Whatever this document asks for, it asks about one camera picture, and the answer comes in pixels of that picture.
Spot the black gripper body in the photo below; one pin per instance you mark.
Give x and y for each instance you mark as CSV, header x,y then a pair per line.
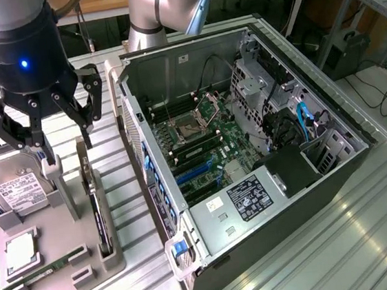
x,y
24,48

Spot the GPU card with metal bracket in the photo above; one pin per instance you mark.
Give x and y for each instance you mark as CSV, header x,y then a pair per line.
x,y
98,210

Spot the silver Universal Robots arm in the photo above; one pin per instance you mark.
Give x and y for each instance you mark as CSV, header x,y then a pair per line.
x,y
145,11

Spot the silver hard disk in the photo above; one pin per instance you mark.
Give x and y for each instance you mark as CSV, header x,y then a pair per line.
x,y
15,191

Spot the thin metal locking lever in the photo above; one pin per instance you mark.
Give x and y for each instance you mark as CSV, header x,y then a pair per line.
x,y
168,113

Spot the CPU socket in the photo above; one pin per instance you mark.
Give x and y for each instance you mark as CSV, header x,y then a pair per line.
x,y
188,130

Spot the metal socket cover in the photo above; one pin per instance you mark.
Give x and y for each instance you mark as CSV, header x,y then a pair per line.
x,y
198,111

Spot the black installed RAM stick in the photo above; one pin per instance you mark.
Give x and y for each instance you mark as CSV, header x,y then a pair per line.
x,y
197,149

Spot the grey parts rack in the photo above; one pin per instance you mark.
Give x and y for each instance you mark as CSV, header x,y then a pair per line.
x,y
58,242

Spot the silver CPU chip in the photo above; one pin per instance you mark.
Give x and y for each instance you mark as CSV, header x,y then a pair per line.
x,y
21,251

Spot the blue expansion slot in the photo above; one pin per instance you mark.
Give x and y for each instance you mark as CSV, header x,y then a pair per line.
x,y
193,172

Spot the black expansion slot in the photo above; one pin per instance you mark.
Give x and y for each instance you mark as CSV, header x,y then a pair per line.
x,y
200,190

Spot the green RAM stick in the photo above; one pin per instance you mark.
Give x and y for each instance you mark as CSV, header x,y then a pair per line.
x,y
47,269

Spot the green motherboard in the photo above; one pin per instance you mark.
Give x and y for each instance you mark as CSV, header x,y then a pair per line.
x,y
234,137

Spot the silver chipset heatsink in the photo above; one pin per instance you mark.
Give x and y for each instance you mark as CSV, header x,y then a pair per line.
x,y
237,169

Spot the blue case latch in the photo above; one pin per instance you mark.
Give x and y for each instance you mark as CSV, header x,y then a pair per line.
x,y
178,250

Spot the silver perforated disk bay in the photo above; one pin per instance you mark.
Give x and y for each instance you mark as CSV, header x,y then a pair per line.
x,y
246,87

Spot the grey power supply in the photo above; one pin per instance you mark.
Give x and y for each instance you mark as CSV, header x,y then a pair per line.
x,y
216,225

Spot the black fan shroud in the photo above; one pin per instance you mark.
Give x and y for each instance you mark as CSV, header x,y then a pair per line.
x,y
293,172

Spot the black open PC case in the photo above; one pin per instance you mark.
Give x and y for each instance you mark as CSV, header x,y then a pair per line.
x,y
293,238

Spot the small silver disk bay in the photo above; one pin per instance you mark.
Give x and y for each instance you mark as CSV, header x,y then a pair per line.
x,y
332,147

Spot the black equipment box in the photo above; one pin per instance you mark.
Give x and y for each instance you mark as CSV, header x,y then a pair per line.
x,y
346,52

